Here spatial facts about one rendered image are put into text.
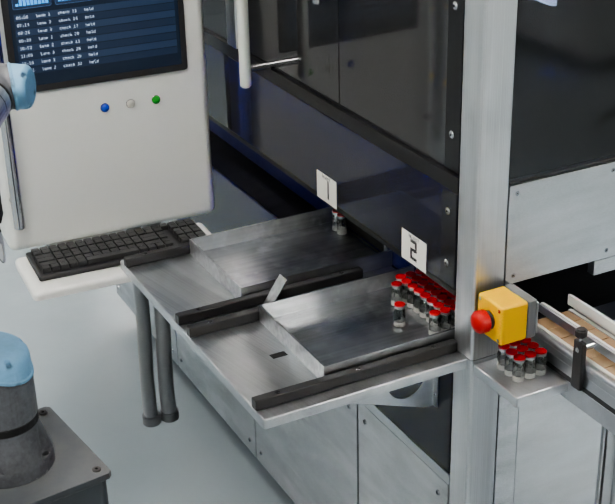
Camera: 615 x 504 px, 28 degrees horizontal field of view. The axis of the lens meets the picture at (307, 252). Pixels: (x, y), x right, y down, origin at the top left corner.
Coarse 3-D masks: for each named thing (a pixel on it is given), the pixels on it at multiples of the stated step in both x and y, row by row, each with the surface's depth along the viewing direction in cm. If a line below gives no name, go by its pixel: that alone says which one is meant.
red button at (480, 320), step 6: (474, 312) 211; (480, 312) 210; (486, 312) 210; (474, 318) 210; (480, 318) 209; (486, 318) 209; (474, 324) 211; (480, 324) 209; (486, 324) 209; (474, 330) 212; (480, 330) 210; (486, 330) 210
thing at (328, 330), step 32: (352, 288) 244; (384, 288) 248; (288, 320) 237; (320, 320) 236; (352, 320) 236; (384, 320) 236; (416, 320) 236; (320, 352) 226; (352, 352) 225; (384, 352) 220
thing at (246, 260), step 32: (256, 224) 269; (288, 224) 273; (320, 224) 276; (224, 256) 263; (256, 256) 262; (288, 256) 262; (320, 256) 262; (352, 256) 261; (384, 256) 256; (256, 288) 244
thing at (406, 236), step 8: (408, 232) 231; (408, 240) 232; (416, 240) 229; (408, 248) 233; (424, 248) 227; (408, 256) 233; (416, 256) 231; (424, 256) 228; (416, 264) 231; (424, 264) 229; (424, 272) 229
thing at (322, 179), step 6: (318, 174) 260; (324, 174) 258; (318, 180) 261; (324, 180) 258; (330, 180) 256; (318, 186) 262; (324, 186) 259; (330, 186) 256; (336, 186) 254; (318, 192) 262; (324, 192) 260; (330, 192) 257; (336, 192) 255; (324, 198) 260; (330, 198) 258; (336, 198) 255; (330, 204) 258; (336, 204) 256
